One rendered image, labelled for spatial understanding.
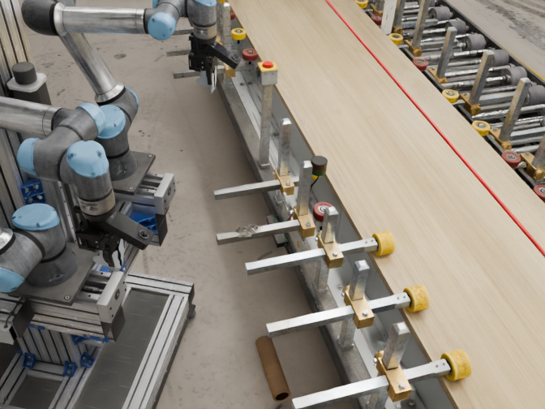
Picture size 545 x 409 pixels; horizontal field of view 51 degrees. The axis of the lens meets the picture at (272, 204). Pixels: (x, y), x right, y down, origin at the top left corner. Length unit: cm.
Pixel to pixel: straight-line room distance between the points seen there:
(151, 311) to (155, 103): 209
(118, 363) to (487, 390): 150
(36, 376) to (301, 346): 119
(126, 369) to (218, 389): 44
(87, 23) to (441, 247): 139
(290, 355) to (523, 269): 119
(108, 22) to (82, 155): 71
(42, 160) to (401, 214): 139
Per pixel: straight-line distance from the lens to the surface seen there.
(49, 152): 126
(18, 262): 164
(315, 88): 289
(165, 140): 405
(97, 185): 123
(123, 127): 204
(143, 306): 277
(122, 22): 182
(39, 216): 170
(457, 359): 176
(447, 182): 244
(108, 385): 257
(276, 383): 267
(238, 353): 284
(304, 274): 222
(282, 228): 216
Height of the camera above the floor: 238
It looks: 43 degrees down
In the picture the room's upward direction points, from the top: 3 degrees clockwise
